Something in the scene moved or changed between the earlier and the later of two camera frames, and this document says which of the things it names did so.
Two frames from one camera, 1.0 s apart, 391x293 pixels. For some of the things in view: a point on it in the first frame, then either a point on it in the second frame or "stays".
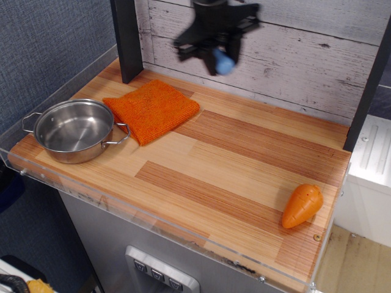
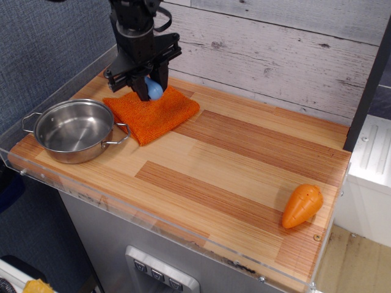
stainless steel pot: [77, 130] stays
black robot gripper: [216, 21] to [141, 51]
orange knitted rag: [150, 111] stays
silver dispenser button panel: [146, 273] stays
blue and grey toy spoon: [224, 64] to [155, 90]
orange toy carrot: [305, 202] stays
